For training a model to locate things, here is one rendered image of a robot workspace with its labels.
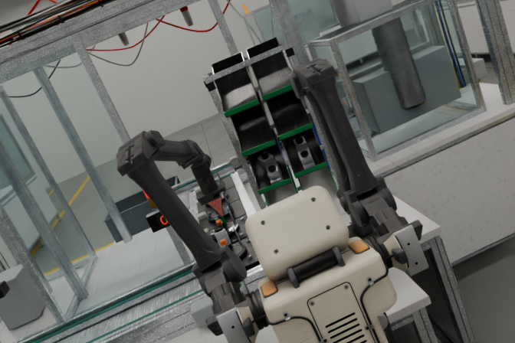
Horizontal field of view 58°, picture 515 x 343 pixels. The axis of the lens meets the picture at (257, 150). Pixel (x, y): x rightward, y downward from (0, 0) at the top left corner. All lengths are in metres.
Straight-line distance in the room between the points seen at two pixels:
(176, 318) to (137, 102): 10.72
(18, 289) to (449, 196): 2.25
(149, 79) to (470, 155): 10.27
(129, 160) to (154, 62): 11.12
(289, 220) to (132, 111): 11.40
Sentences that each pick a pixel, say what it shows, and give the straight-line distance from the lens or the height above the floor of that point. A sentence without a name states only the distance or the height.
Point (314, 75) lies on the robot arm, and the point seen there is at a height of 1.60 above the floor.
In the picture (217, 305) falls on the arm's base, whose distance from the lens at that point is 1.14.
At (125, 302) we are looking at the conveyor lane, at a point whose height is 0.95.
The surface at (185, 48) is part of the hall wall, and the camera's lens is 12.22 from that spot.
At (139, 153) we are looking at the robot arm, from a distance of 1.12.
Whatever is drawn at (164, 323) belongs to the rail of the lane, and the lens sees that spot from 1.83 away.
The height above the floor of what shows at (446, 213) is 0.46.
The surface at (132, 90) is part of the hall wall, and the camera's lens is 12.31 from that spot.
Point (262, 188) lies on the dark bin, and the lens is 1.75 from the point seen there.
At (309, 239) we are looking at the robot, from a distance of 1.03.
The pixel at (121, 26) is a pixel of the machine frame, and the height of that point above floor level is 2.04.
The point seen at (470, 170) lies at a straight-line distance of 2.74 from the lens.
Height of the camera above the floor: 1.78
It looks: 14 degrees down
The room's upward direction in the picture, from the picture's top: 23 degrees counter-clockwise
